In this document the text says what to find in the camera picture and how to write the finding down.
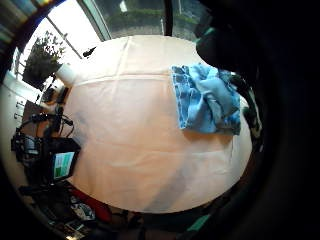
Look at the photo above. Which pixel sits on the blue denim garment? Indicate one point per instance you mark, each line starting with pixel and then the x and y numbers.
pixel 206 100

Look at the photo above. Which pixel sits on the white tablecloth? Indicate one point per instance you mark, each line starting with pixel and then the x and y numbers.
pixel 133 133

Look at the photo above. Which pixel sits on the white plant pot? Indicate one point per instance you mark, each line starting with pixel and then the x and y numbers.
pixel 66 74

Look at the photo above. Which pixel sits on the green potted plant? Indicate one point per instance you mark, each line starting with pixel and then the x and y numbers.
pixel 41 58

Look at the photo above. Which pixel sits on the black laptop with lit screen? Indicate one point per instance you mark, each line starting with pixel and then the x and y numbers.
pixel 61 163

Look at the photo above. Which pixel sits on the red object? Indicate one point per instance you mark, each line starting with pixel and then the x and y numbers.
pixel 91 203

